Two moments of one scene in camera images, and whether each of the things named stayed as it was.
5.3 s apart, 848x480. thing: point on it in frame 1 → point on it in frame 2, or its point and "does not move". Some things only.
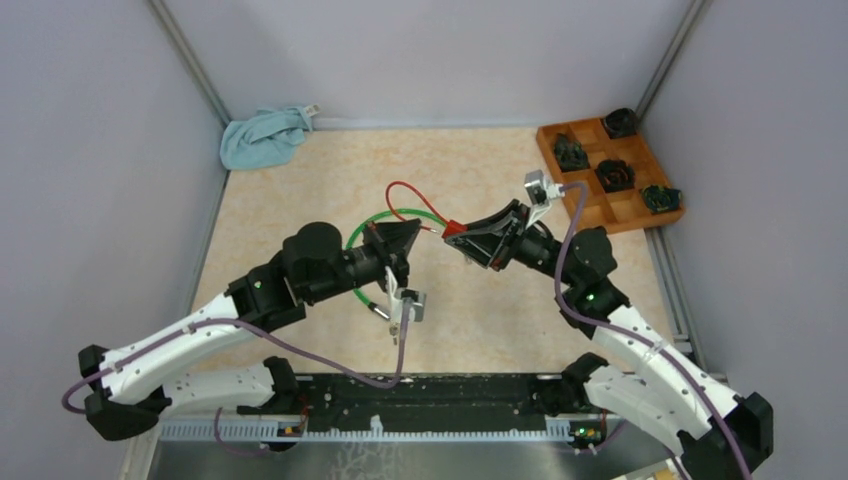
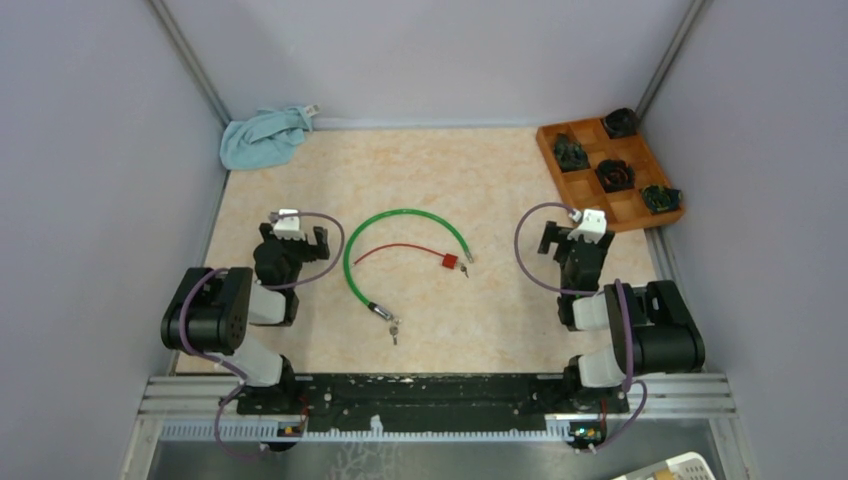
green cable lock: x=356 y=233 does not move
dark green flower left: x=570 y=155 does not move
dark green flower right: x=660 y=200 does not move
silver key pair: x=394 y=330 does not move
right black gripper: x=492 y=250 → x=557 y=234
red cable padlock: x=451 y=229 → x=449 y=261
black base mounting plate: x=431 y=403 does not move
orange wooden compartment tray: x=614 y=171 does not move
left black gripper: x=401 y=233 → x=313 y=251
